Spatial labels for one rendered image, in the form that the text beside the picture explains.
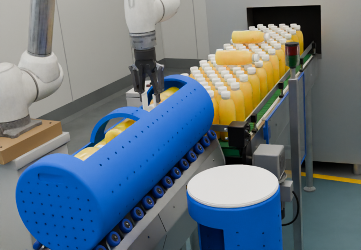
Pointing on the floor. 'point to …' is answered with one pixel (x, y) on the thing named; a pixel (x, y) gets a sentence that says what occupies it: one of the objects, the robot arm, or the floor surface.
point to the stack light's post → (293, 94)
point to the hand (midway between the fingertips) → (150, 102)
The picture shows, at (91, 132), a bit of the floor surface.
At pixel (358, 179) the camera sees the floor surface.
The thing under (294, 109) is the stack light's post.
